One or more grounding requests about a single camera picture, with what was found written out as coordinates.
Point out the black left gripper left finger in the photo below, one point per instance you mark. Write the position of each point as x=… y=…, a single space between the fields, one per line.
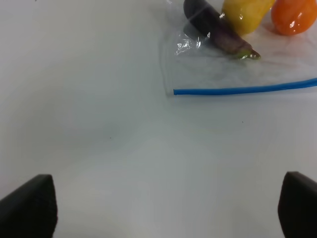
x=31 y=210

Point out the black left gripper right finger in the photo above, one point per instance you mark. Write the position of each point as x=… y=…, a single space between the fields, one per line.
x=297 y=207

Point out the clear zip bag blue seal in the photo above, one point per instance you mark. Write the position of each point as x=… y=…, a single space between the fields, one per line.
x=192 y=65

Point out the orange toy fruit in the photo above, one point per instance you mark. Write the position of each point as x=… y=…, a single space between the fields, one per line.
x=291 y=17

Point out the yellow toy pepper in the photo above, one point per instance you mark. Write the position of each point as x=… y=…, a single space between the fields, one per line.
x=246 y=15

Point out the purple toy eggplant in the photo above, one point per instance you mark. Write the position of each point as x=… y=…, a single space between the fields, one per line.
x=217 y=30

